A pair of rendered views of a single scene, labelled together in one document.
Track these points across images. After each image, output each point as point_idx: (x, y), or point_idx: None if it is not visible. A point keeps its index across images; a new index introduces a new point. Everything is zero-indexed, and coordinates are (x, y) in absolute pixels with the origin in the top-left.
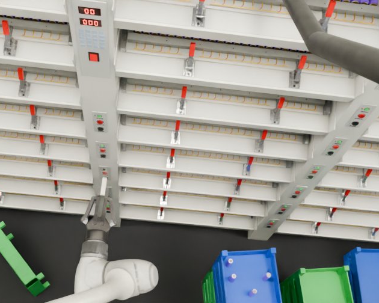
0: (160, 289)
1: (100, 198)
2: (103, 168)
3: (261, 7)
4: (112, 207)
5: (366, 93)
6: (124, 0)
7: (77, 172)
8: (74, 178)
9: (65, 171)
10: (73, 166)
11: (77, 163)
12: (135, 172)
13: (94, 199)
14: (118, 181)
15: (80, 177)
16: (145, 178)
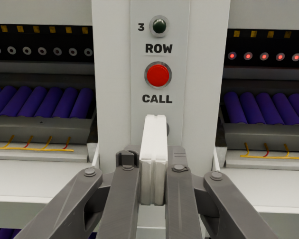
0: None
1: (137, 196)
2: (153, 17)
3: None
4: (256, 216)
5: None
6: None
7: (42, 172)
8: (24, 193)
9: None
10: (31, 152)
11: (48, 141)
12: (260, 161)
13: (96, 179)
14: (210, 170)
15: (50, 186)
16: None
